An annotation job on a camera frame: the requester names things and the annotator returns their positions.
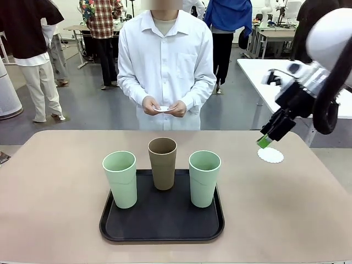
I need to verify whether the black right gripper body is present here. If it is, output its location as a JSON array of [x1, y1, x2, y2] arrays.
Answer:
[[276, 81, 320, 119]]

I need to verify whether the white scalloped paper coaster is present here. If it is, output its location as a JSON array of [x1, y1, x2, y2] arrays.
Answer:
[[257, 147, 284, 164], [152, 105, 177, 113]]

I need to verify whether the light green cup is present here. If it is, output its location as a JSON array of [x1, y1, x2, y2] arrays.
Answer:
[[188, 150, 222, 208], [102, 151, 138, 210]]

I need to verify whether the person's left forearm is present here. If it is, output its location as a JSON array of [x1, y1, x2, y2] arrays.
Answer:
[[178, 78, 217, 109]]

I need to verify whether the person's right forearm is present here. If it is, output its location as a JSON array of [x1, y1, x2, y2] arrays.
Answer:
[[117, 78, 151, 108]]

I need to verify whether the person's left hand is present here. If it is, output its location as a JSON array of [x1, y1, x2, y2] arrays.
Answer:
[[168, 101, 188, 118]]

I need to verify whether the person's right hand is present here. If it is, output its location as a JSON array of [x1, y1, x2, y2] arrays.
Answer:
[[142, 96, 163, 116]]

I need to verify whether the white side table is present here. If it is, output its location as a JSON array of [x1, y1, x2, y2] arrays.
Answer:
[[236, 58, 352, 146]]

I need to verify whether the person in black coat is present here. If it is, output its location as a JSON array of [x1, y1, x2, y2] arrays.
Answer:
[[291, 0, 342, 63]]

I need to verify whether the grey background desk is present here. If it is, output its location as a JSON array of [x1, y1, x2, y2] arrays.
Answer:
[[251, 24, 296, 60]]

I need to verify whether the person in blue jacket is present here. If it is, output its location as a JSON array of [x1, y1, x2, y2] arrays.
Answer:
[[203, 0, 253, 94]]

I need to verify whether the brown cup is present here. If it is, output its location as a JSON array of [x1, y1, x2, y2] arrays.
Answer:
[[147, 137, 178, 191]]

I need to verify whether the person in white shirt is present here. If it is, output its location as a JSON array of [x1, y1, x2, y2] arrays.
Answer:
[[117, 0, 217, 131]]

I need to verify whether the black plastic tray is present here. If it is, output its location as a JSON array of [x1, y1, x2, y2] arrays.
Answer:
[[99, 169, 226, 243]]

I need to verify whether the person in plaid shirt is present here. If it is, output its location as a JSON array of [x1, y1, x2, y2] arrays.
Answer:
[[79, 0, 123, 90]]

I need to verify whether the beige background desk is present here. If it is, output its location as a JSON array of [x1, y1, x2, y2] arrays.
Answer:
[[63, 25, 90, 69]]

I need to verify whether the person in grey trousers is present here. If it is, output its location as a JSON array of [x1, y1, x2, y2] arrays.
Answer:
[[41, 18, 69, 87]]

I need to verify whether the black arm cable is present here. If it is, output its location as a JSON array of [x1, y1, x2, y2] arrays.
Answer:
[[312, 35, 352, 135]]

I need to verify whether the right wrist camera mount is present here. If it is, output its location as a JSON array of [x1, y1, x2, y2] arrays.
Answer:
[[260, 68, 287, 86]]

